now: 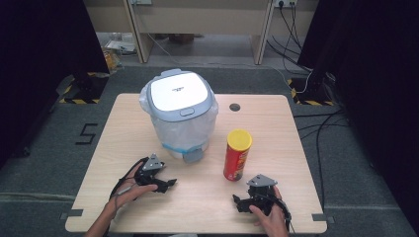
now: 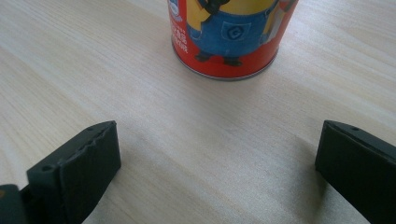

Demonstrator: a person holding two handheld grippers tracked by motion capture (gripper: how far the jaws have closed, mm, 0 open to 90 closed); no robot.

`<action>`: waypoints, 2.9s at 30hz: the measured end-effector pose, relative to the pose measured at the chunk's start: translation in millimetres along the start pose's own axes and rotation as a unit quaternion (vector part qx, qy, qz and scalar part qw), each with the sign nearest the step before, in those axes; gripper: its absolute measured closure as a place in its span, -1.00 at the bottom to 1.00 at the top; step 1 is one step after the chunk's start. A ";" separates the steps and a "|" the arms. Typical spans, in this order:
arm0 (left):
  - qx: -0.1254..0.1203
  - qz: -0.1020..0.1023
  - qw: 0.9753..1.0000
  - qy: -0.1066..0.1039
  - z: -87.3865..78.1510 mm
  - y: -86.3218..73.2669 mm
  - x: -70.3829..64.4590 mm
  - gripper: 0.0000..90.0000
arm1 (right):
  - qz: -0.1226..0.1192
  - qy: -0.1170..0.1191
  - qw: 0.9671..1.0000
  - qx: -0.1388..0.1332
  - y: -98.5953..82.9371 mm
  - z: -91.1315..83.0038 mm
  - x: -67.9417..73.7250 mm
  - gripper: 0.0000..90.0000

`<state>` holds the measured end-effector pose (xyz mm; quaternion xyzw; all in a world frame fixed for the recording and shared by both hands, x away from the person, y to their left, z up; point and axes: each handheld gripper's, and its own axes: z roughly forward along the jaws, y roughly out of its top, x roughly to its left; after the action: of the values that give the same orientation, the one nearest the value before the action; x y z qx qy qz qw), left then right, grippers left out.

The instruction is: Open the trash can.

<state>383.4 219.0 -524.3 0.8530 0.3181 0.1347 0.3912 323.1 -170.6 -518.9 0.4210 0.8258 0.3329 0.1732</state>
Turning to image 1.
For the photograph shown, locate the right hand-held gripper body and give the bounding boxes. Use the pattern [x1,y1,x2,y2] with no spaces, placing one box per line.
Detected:
[246,174,280,215]

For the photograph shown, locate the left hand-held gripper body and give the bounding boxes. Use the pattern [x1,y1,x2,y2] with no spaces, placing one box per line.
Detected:
[133,152,166,188]

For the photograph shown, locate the red chips can yellow lid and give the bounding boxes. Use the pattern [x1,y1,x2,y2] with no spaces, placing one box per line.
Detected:
[222,128,254,183]

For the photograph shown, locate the white and grey pedal trash can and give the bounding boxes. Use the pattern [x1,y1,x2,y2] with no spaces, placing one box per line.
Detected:
[138,68,219,165]

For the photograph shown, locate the person's left hand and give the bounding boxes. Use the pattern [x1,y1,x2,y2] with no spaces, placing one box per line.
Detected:
[113,162,159,211]

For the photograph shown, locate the person's right hand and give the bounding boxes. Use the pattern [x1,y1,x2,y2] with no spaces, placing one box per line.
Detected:
[248,186,292,237]

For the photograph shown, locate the grey tape piece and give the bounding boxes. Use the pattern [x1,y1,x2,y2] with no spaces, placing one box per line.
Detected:
[311,212,335,225]
[59,208,84,221]

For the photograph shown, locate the yellow black hazard tape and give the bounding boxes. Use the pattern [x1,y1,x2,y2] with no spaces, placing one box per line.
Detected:
[286,78,336,107]
[58,72,111,106]

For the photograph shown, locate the black stand base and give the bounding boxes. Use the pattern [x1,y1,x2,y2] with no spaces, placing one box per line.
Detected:
[69,72,109,102]

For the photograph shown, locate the pile of plastic bags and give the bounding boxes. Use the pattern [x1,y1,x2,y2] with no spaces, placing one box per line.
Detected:
[100,32,138,75]

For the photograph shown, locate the black curtain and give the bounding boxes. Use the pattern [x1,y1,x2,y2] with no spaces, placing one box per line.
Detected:
[297,0,419,228]
[0,0,111,170]

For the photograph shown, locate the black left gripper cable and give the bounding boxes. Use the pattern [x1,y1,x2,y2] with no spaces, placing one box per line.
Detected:
[108,156,150,211]

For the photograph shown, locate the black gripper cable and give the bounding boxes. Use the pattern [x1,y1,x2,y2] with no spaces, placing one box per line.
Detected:
[260,193,294,235]
[108,156,150,211]

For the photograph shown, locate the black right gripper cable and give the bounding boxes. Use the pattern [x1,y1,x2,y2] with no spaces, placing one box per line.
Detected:
[260,193,294,235]

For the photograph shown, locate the black floor cables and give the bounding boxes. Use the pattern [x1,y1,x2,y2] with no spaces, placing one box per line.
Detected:
[292,109,351,211]

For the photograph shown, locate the black wall power cables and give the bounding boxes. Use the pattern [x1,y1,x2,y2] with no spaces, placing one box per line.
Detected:
[266,2,313,74]

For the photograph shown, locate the light wooden desk frame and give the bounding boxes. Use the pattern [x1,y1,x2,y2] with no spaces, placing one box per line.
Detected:
[126,0,275,66]

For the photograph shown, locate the white wall socket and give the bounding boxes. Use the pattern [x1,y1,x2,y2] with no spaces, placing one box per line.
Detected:
[274,0,298,9]

